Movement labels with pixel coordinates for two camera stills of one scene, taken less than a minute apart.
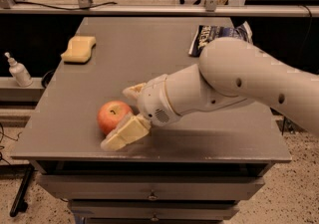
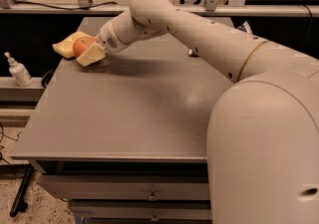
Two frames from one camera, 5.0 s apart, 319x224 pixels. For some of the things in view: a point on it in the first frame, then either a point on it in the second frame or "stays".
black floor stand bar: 20,204 stays
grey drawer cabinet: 194,171 stays
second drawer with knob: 151,210 stays
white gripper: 154,102 → 107,38
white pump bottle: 19,72 stays
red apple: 112,113 → 81,45
